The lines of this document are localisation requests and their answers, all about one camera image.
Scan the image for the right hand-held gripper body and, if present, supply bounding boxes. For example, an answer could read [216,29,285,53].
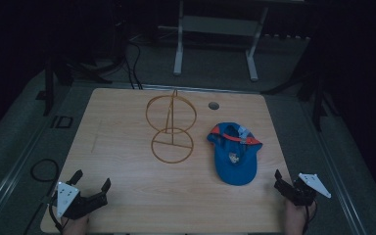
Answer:
[273,172,333,208]

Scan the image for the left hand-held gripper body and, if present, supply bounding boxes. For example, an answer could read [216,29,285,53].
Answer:
[49,181,109,220]

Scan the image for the blue cap with orange band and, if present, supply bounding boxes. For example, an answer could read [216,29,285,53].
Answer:
[206,121,263,187]

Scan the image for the golden wire hat stand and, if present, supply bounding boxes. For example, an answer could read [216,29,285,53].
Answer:
[145,88,198,165]

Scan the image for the person's left hand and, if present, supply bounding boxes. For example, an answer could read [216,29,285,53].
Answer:
[61,213,91,235]

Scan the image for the person's right hand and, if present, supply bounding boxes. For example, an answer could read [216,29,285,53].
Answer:
[282,197,317,235]

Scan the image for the black metal stand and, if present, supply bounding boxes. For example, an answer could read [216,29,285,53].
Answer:
[34,57,114,118]
[260,58,341,133]

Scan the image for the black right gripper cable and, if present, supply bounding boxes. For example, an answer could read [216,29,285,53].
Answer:
[303,203,318,235]

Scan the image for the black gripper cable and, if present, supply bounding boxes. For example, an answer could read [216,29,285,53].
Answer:
[303,203,318,235]
[23,195,67,235]

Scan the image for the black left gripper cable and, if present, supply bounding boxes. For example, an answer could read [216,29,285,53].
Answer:
[23,195,67,235]

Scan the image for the black looped floor cable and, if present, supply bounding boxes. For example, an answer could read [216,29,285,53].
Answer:
[29,158,61,183]

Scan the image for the black rectangular floor bracket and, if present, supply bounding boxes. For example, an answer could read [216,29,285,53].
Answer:
[50,115,74,129]

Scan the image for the black hanging cables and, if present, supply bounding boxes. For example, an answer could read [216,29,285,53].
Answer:
[123,40,144,90]

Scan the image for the white metal desk frame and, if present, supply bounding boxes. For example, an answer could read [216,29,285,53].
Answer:
[158,0,307,82]

